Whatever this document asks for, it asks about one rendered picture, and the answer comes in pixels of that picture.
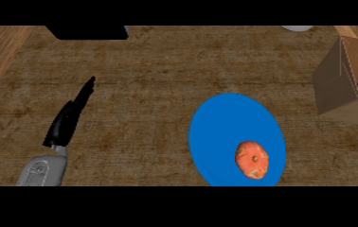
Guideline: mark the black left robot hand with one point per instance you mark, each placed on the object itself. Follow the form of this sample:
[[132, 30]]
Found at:
[[67, 120]]

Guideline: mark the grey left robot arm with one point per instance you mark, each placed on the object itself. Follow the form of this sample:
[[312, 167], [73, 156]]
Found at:
[[45, 171]]

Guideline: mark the blue plate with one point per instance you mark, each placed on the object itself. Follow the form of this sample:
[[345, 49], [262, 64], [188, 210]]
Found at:
[[228, 126]]

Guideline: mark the brown cardboard box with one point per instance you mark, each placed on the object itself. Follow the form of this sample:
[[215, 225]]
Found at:
[[336, 79]]

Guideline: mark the black appliance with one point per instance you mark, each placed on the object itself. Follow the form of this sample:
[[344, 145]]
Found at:
[[89, 32]]

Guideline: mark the pale grey round object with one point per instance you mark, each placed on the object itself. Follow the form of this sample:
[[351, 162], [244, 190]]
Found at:
[[296, 28]]

